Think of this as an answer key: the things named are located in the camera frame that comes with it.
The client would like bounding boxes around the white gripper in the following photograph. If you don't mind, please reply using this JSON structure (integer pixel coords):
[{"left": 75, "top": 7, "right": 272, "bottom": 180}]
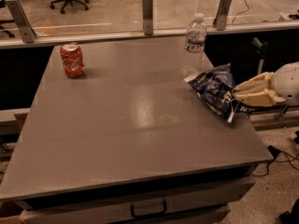
[{"left": 233, "top": 62, "right": 299, "bottom": 107}]

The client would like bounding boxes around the blue Kettle chip bag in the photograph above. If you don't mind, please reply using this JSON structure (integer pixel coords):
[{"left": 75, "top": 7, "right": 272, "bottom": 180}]
[{"left": 185, "top": 64, "right": 255, "bottom": 123}]

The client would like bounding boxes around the clear plastic water bottle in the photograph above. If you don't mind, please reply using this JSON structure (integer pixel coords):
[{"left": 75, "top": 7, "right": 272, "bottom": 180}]
[{"left": 181, "top": 13, "right": 206, "bottom": 77}]

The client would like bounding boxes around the grey drawer front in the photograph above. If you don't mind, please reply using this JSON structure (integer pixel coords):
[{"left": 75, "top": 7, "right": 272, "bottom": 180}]
[{"left": 21, "top": 176, "right": 254, "bottom": 224}]

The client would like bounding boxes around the red Coca-Cola can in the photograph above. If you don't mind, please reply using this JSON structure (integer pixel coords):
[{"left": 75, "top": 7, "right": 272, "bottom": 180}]
[{"left": 60, "top": 42, "right": 85, "bottom": 78}]

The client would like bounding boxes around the green-tipped metal post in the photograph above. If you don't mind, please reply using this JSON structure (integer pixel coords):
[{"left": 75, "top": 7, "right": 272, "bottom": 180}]
[{"left": 251, "top": 37, "right": 268, "bottom": 75}]

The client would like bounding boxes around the black floor cable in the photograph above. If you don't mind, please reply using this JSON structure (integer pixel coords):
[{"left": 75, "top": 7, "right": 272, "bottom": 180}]
[{"left": 250, "top": 145, "right": 299, "bottom": 177}]

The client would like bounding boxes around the right metal glass bracket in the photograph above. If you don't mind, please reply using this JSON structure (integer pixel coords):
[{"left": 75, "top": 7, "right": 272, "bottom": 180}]
[{"left": 213, "top": 0, "right": 232, "bottom": 31}]

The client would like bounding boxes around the metal glass bracket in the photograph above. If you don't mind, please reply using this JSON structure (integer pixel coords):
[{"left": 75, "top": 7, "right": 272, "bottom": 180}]
[
  {"left": 142, "top": 0, "right": 153, "bottom": 35},
  {"left": 6, "top": 0, "right": 36, "bottom": 43},
  {"left": 213, "top": 0, "right": 232, "bottom": 31}
]

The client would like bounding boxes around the middle metal glass bracket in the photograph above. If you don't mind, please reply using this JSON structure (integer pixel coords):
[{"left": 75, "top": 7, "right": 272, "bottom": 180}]
[{"left": 142, "top": 0, "right": 153, "bottom": 35}]

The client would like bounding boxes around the black drawer handle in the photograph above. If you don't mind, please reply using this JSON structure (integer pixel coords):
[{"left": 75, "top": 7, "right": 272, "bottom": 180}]
[{"left": 130, "top": 201, "right": 167, "bottom": 219}]

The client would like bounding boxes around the left metal glass bracket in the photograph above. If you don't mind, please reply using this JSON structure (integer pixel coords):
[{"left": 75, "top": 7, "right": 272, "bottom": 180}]
[{"left": 6, "top": 0, "right": 36, "bottom": 43}]

